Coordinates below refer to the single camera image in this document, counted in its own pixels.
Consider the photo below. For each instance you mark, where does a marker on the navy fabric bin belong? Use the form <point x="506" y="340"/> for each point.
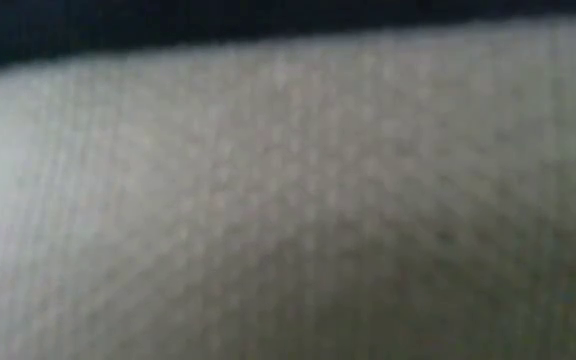
<point x="288" y="200"/>

